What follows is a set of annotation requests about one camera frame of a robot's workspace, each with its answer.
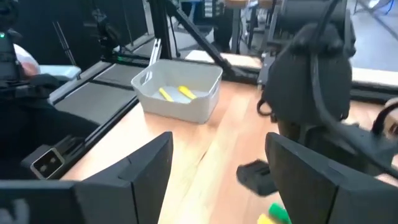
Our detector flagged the grey plastic bin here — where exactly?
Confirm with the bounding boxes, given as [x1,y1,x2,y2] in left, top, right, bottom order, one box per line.
[131,58,223,124]

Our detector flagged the black curtain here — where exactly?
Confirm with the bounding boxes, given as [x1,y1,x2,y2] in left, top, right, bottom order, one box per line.
[15,0,150,72]

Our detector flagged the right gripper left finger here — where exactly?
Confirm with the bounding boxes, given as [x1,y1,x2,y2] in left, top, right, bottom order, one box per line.
[0,131,174,224]

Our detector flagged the thick yellow highlighter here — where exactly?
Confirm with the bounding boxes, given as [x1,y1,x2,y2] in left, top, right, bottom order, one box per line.
[256,213,277,224]

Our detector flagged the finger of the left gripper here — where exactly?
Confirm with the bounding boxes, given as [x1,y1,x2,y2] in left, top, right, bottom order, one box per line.
[236,159,279,197]

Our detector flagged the thin yellow marker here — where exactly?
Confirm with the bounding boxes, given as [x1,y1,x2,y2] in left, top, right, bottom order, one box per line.
[158,87,175,103]
[177,85,198,101]

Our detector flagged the green marker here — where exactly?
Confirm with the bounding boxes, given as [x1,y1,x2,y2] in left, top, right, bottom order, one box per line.
[268,202,293,224]

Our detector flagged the silver metal bracket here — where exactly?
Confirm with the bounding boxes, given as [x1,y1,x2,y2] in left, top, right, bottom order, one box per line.
[148,37,163,67]

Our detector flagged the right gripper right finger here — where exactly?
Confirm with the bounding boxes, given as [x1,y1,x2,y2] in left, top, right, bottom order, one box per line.
[266,132,398,224]

